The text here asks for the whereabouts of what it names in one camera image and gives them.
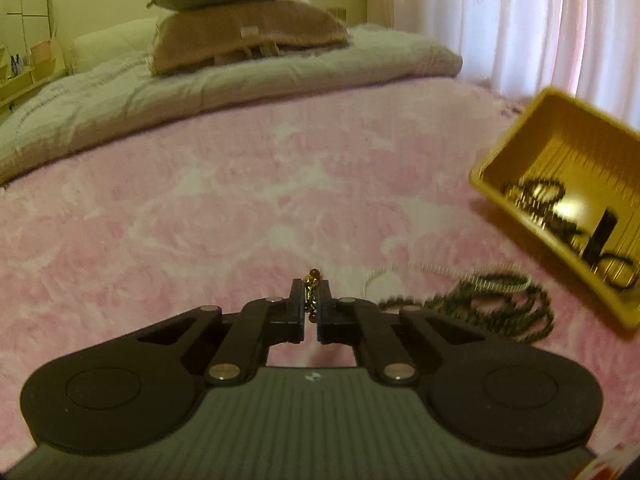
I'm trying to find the long dark bead necklace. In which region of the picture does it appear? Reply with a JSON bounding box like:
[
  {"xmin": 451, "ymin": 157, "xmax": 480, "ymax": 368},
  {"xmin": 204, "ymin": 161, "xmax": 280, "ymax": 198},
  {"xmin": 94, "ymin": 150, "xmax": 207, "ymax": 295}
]
[{"xmin": 377, "ymin": 271, "xmax": 556, "ymax": 345}]

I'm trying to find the grey ribbed quilt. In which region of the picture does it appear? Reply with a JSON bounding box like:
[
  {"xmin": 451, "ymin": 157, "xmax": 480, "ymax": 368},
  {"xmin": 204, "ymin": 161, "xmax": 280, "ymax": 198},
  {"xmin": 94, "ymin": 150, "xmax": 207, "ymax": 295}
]
[{"xmin": 1, "ymin": 25, "xmax": 463, "ymax": 184}]

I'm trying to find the yellow plastic tray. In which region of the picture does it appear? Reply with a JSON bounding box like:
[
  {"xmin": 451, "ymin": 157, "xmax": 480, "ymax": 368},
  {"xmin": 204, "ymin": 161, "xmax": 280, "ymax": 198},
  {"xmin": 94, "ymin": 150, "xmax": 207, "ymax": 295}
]
[{"xmin": 470, "ymin": 88, "xmax": 639, "ymax": 330}]

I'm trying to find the wall power outlet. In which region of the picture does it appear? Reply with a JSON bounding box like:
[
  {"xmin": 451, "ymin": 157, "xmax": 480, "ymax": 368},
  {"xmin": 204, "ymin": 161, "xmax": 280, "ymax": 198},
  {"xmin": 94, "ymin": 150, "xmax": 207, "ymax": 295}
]
[{"xmin": 326, "ymin": 6, "xmax": 347, "ymax": 22}]

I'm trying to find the cream vanity shelf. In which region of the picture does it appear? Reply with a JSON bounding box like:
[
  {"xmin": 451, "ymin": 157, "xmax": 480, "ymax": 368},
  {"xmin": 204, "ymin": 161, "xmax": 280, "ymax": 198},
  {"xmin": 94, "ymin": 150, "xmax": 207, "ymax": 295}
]
[{"xmin": 1, "ymin": 39, "xmax": 67, "ymax": 122}]

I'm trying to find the brown bead bracelet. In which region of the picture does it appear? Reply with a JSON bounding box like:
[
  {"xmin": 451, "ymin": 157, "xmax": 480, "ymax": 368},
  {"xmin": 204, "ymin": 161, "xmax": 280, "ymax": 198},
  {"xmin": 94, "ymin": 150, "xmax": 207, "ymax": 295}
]
[{"xmin": 502, "ymin": 178, "xmax": 586, "ymax": 241}]

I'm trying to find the mauve pillow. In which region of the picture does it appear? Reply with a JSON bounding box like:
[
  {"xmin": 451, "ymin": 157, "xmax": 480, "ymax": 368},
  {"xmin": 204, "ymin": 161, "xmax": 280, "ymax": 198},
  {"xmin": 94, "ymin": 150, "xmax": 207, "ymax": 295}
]
[{"xmin": 149, "ymin": 0, "xmax": 349, "ymax": 76}]

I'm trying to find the white pillow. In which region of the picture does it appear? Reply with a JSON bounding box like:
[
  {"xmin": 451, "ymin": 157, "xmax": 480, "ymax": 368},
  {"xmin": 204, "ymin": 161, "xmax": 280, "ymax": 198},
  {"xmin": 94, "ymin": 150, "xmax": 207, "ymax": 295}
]
[{"xmin": 68, "ymin": 18, "xmax": 158, "ymax": 74}]

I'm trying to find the black jewelry stand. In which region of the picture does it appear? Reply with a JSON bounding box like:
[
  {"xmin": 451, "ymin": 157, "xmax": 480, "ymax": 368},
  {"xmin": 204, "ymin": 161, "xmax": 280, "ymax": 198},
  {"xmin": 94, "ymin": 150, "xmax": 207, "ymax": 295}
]
[{"xmin": 582, "ymin": 208, "xmax": 618, "ymax": 268}]

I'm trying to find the oval mirror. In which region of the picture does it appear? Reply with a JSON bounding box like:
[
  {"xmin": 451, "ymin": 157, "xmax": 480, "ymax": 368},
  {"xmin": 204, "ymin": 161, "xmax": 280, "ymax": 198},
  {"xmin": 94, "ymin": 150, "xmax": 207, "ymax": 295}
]
[{"xmin": 1, "ymin": 0, "xmax": 55, "ymax": 79}]

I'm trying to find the white sheer curtain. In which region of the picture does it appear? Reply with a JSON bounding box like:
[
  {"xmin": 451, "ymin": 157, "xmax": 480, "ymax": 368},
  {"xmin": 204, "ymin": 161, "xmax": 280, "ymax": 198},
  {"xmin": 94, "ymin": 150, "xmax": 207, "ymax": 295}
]
[{"xmin": 368, "ymin": 0, "xmax": 639, "ymax": 129}]

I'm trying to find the pink floral fleece blanket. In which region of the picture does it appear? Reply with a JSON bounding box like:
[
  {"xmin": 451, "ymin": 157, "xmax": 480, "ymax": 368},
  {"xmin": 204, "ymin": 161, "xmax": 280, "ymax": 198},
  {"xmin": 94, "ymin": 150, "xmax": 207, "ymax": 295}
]
[{"xmin": 1, "ymin": 78, "xmax": 639, "ymax": 468}]

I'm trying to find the amber bead gold chain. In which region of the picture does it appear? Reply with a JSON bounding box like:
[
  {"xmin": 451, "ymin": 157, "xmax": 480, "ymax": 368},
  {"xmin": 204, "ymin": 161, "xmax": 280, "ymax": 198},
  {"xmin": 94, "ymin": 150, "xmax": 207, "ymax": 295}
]
[{"xmin": 302, "ymin": 268, "xmax": 324, "ymax": 323}]

